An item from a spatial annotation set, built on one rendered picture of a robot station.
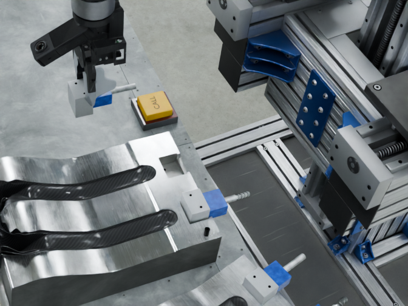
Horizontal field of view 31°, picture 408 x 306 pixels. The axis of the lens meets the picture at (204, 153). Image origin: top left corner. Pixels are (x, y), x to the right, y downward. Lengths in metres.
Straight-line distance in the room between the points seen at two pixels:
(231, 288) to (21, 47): 0.78
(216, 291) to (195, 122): 1.43
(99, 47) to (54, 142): 0.30
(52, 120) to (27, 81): 0.13
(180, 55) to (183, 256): 1.67
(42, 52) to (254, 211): 1.07
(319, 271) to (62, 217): 1.01
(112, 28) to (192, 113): 1.40
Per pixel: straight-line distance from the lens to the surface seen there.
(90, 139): 1.54
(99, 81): 1.37
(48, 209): 1.29
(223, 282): 1.30
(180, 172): 1.41
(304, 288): 2.08
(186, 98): 2.73
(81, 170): 1.38
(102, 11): 1.25
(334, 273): 2.13
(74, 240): 1.28
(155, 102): 1.56
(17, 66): 1.69
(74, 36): 1.29
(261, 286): 1.28
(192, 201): 1.31
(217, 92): 2.77
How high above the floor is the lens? 1.98
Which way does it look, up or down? 51 degrees down
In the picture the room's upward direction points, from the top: 10 degrees clockwise
